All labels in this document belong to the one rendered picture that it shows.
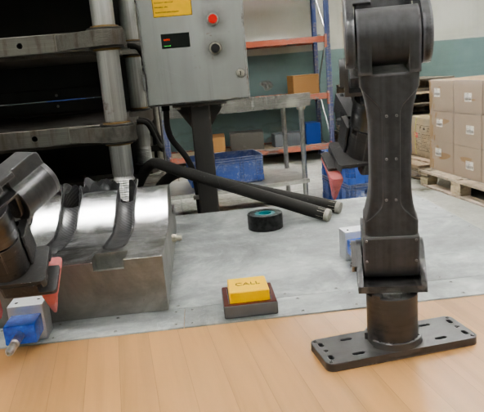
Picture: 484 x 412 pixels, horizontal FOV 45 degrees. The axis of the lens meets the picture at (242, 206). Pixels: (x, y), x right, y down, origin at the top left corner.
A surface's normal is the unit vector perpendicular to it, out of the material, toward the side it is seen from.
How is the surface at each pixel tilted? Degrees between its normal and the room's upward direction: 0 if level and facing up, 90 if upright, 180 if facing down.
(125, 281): 90
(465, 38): 90
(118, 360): 0
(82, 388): 0
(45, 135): 90
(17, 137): 90
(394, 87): 99
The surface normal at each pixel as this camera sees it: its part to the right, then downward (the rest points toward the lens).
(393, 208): -0.13, 0.39
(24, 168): 0.84, 0.07
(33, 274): -0.03, -0.73
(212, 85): 0.08, 0.22
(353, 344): -0.08, -0.97
